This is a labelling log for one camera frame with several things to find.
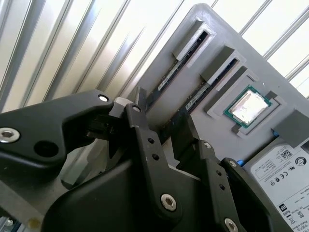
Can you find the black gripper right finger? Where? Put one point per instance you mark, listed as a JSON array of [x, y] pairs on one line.
[[186, 140]]

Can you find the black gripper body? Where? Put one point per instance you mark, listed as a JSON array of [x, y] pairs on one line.
[[108, 205]]

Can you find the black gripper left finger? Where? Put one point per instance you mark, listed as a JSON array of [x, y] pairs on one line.
[[36, 125]]

